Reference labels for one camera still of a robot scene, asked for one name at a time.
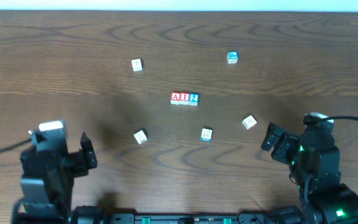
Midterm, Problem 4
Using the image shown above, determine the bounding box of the blue number 2 block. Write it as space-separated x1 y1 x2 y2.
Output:
188 93 199 106

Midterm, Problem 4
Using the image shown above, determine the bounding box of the red letter I block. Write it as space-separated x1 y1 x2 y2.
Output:
180 92 190 105

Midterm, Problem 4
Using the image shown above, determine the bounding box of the red letter A block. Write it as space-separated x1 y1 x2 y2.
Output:
170 91 180 105

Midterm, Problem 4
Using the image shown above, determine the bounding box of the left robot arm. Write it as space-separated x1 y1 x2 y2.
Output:
11 128 98 223

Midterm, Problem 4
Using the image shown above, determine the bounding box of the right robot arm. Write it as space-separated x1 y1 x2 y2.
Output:
261 121 358 224

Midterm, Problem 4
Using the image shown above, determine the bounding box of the white block right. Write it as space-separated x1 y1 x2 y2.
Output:
242 115 257 129

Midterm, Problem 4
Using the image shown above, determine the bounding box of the white block green B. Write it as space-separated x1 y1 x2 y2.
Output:
134 129 148 144

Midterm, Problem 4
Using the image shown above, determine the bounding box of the white block blue bottom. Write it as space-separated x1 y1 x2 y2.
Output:
200 128 213 142

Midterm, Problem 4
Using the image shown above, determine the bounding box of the blue picture block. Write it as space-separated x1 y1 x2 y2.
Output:
227 51 239 64

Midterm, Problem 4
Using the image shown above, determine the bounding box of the white block upper left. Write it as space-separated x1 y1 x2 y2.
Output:
131 58 143 72

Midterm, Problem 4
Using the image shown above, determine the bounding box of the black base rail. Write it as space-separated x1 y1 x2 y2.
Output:
70 212 344 224

